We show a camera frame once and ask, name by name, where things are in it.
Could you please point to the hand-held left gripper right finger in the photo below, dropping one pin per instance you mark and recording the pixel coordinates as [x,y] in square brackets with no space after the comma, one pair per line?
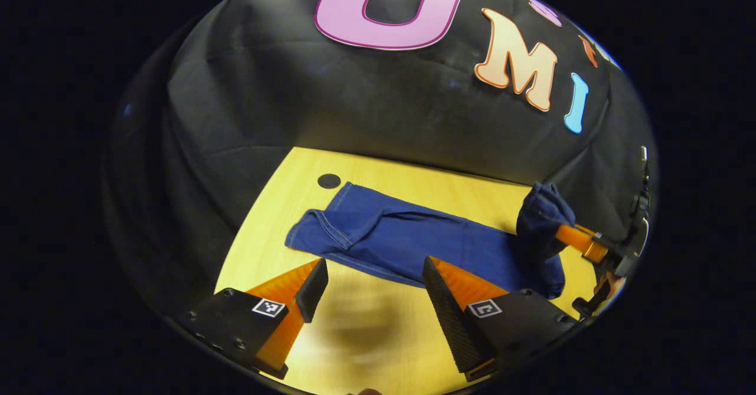
[452,324]

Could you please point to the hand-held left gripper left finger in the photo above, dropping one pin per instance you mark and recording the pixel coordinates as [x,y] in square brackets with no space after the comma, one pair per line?
[313,291]

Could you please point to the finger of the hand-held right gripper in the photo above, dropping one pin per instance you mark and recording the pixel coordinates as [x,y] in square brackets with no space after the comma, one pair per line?
[576,238]

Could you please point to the blue jeans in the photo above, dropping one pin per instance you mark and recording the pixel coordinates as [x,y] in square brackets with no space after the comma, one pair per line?
[413,241]

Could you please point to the black table grommet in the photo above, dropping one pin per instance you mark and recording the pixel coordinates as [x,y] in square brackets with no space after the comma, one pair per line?
[329,180]

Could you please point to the black backdrop cloth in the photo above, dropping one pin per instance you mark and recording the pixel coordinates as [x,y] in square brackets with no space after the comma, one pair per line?
[366,105]

